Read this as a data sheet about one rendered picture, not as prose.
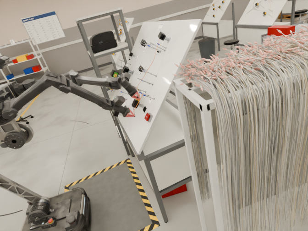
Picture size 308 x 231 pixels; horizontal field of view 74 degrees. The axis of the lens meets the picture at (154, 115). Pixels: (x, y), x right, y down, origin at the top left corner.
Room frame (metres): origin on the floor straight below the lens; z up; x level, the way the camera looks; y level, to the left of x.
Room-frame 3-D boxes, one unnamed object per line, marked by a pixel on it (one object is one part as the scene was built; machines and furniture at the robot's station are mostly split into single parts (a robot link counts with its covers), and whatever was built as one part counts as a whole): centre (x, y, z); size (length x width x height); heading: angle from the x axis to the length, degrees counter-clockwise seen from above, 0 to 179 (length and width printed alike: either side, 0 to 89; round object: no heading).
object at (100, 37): (2.65, 0.38, 1.56); 0.30 x 0.23 x 0.19; 106
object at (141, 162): (1.55, 0.23, 0.60); 0.55 x 0.03 x 0.39; 14
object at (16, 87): (1.76, 1.03, 1.45); 0.09 x 0.08 x 0.12; 7
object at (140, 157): (1.81, 0.32, 0.83); 1.18 x 0.05 x 0.06; 14
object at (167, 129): (1.89, 0.01, 0.60); 1.17 x 0.58 x 0.40; 14
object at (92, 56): (2.76, 0.35, 0.93); 0.60 x 0.50 x 1.85; 14
